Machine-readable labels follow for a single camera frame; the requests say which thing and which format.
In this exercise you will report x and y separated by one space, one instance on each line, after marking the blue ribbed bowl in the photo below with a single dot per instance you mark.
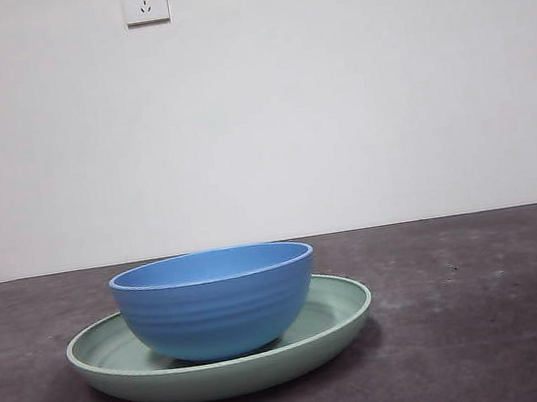
219 309

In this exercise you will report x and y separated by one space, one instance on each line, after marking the pale green plate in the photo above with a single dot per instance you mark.
234 375

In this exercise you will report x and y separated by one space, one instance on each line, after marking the white wall socket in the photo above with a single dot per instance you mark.
145 2

